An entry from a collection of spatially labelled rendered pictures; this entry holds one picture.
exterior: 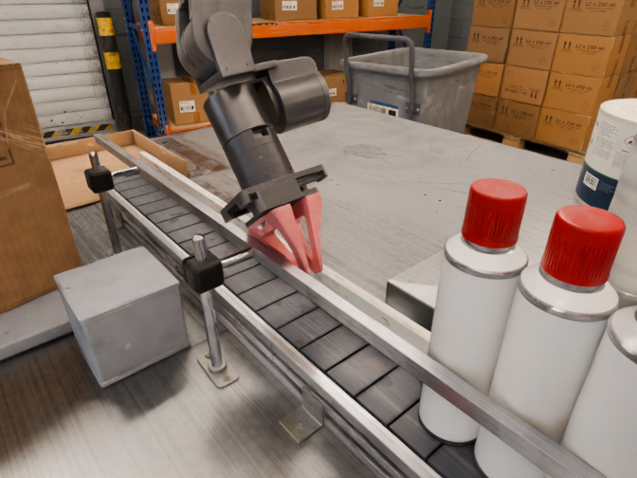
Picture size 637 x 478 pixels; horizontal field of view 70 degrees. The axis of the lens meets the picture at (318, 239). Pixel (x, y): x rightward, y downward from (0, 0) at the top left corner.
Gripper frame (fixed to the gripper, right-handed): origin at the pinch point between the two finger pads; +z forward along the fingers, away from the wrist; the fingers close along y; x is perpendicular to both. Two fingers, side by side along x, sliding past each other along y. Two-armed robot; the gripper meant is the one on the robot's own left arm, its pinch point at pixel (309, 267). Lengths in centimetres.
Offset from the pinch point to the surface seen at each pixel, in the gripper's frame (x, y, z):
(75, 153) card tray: 72, -1, -47
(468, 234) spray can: -21.1, -1.6, 2.1
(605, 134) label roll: -9, 51, 1
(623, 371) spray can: -27.0, -3.1, 10.6
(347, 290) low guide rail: -0.6, 2.6, 3.8
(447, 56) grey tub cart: 134, 249, -83
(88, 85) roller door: 332, 86, -210
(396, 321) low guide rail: -5.9, 2.5, 8.0
